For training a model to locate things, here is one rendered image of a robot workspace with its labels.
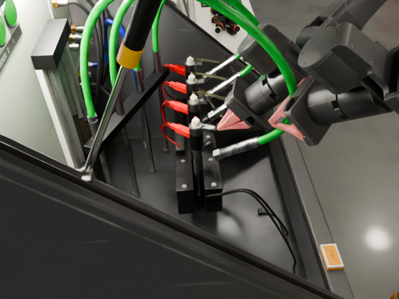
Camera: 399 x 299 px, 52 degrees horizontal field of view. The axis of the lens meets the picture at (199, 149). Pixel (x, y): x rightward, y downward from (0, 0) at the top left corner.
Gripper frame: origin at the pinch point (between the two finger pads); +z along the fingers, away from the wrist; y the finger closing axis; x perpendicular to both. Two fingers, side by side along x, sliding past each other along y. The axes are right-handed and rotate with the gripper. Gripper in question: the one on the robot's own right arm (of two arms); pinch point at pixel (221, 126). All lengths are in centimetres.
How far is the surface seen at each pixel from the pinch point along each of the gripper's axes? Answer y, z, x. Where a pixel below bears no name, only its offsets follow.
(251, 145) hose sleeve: -1.5, -8.3, 10.1
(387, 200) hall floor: -132, 33, -86
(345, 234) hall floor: -115, 48, -61
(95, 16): 30.6, -5.3, 5.9
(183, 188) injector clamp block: -4.3, 15.2, 5.7
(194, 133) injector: 2.9, 4.4, 1.6
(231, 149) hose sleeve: -0.3, -4.6, 9.5
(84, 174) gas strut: 21.3, -8.0, 33.7
